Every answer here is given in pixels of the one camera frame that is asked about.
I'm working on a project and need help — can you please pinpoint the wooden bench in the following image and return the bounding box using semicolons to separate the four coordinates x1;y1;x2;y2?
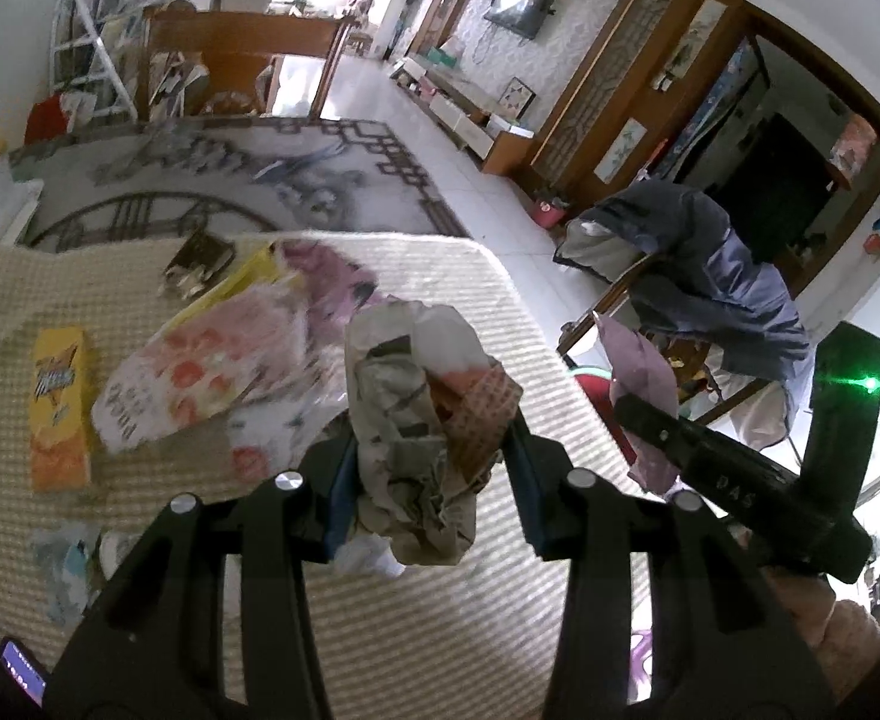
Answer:
140;4;358;121

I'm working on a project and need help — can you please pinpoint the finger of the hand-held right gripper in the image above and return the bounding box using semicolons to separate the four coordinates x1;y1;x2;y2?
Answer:
616;394;704;481

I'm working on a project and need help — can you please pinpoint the beige striped table cloth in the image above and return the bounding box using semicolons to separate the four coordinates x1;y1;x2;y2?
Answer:
0;231;655;720

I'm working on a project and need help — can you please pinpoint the grey patterned rug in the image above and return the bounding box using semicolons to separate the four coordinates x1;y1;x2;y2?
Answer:
8;118;471;252

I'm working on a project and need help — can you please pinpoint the wooden chair with blue clothes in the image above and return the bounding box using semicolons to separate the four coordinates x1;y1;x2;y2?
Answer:
556;180;812;391

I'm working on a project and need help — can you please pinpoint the wall television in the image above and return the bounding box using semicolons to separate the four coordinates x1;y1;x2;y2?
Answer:
483;0;553;40

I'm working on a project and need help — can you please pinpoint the dark foil wrapper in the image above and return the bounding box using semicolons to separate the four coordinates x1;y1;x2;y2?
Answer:
161;229;237;293

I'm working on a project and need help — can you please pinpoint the white metal rack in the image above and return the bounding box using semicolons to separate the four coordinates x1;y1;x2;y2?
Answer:
50;0;157;121

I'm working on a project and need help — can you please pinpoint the purple floral cloth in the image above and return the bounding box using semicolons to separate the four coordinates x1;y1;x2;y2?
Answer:
624;626;662;706

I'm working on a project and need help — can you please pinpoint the white red-patterned plastic bag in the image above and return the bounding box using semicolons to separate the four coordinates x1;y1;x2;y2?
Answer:
91;292;321;458

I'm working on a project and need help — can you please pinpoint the red bucket with green rim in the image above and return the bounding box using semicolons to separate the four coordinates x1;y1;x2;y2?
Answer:
566;366;636;466

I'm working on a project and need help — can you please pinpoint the red bag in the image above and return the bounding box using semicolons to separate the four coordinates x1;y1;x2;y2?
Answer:
23;96;73;145

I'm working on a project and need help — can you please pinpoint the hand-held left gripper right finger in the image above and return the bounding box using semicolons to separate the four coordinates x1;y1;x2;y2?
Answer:
500;412;839;720

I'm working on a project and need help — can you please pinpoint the printed paper wrapper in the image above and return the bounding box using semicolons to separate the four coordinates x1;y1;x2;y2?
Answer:
331;300;523;578

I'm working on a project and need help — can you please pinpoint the wooden lattice partition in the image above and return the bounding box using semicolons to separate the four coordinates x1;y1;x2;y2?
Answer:
530;0;749;196

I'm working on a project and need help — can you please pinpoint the smartphone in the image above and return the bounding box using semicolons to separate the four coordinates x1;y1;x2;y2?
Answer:
0;636;47;706

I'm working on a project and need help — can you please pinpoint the yellow plastic bag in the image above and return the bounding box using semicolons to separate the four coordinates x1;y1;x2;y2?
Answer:
162;241;291;331

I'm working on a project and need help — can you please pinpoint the crumpled clear blue wrapper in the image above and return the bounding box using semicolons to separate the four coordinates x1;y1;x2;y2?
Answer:
29;523;130;627

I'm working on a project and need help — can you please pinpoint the person's right hand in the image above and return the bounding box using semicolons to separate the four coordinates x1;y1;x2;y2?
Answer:
736;529;835;616

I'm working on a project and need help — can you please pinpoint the white low cabinet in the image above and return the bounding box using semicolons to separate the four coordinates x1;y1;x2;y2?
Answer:
391;56;535;175

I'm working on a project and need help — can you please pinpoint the orange snack box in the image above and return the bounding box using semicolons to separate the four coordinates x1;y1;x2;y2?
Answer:
29;326;97;494

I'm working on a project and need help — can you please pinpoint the person's right forearm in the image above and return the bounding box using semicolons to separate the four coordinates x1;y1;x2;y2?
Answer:
800;596;880;702

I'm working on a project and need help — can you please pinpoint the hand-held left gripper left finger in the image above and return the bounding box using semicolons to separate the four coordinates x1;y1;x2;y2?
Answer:
42;431;358;720

